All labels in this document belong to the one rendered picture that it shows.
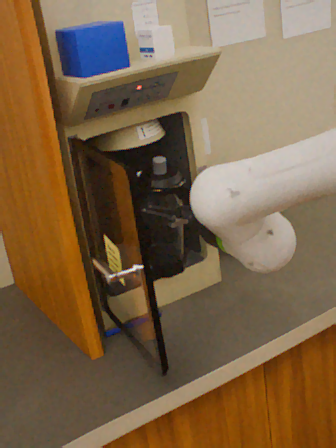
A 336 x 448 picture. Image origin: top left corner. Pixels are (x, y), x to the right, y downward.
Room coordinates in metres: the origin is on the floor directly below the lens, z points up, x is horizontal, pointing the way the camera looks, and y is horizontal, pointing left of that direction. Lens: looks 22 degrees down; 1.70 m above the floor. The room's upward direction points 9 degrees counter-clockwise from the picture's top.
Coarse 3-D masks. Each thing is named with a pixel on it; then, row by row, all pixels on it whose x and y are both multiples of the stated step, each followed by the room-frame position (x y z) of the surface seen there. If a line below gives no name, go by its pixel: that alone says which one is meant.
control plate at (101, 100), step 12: (132, 84) 1.26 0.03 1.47; (144, 84) 1.28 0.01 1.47; (156, 84) 1.30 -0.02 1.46; (168, 84) 1.33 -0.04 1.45; (96, 96) 1.23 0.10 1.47; (108, 96) 1.25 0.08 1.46; (120, 96) 1.27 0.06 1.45; (132, 96) 1.29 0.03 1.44; (144, 96) 1.32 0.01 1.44; (156, 96) 1.34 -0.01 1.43; (96, 108) 1.26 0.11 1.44; (120, 108) 1.30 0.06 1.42
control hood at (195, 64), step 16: (192, 48) 1.38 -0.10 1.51; (208, 48) 1.35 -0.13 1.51; (144, 64) 1.25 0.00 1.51; (160, 64) 1.27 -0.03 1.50; (176, 64) 1.29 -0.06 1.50; (192, 64) 1.32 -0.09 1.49; (208, 64) 1.34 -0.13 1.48; (64, 80) 1.24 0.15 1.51; (80, 80) 1.19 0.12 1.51; (96, 80) 1.20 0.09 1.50; (112, 80) 1.22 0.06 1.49; (128, 80) 1.25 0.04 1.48; (176, 80) 1.33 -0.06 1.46; (192, 80) 1.36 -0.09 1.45; (64, 96) 1.26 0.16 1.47; (80, 96) 1.21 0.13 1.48; (176, 96) 1.38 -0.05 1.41; (64, 112) 1.27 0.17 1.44; (80, 112) 1.24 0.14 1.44; (112, 112) 1.30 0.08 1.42
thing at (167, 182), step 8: (152, 160) 1.34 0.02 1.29; (160, 160) 1.34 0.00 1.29; (152, 168) 1.36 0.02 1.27; (160, 168) 1.33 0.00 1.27; (168, 168) 1.36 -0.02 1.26; (144, 176) 1.33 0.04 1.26; (152, 176) 1.33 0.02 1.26; (160, 176) 1.33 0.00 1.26; (168, 176) 1.33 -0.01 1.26; (176, 176) 1.33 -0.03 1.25; (144, 184) 1.32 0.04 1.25; (152, 184) 1.31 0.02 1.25; (160, 184) 1.31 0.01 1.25; (168, 184) 1.31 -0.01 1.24
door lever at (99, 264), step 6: (96, 258) 1.08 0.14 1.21; (96, 264) 1.06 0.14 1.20; (102, 264) 1.05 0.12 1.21; (132, 264) 1.03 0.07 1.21; (102, 270) 1.04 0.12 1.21; (108, 270) 1.03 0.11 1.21; (126, 270) 1.02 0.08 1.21; (132, 270) 1.02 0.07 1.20; (108, 276) 1.01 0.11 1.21; (114, 276) 1.01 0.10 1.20; (120, 276) 1.01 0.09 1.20; (126, 276) 1.02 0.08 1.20
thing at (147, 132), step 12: (156, 120) 1.44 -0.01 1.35; (108, 132) 1.39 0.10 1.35; (120, 132) 1.38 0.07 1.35; (132, 132) 1.38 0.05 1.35; (144, 132) 1.39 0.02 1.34; (156, 132) 1.41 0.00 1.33; (96, 144) 1.40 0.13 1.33; (108, 144) 1.38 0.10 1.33; (120, 144) 1.37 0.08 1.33; (132, 144) 1.37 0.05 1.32; (144, 144) 1.38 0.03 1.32
